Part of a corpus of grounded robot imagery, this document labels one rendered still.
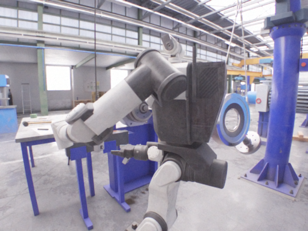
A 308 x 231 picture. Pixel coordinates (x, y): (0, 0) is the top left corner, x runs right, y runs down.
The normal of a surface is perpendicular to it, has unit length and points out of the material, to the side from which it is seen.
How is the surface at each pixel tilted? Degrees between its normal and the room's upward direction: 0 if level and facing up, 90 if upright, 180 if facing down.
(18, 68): 90
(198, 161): 90
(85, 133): 107
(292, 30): 129
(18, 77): 90
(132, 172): 90
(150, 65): 70
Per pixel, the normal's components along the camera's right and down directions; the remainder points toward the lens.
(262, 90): -0.80, 0.09
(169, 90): 0.56, 0.70
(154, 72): -0.52, -0.11
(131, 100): 0.35, 0.46
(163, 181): -0.55, 0.12
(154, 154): -0.26, -0.42
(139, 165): 0.62, 0.11
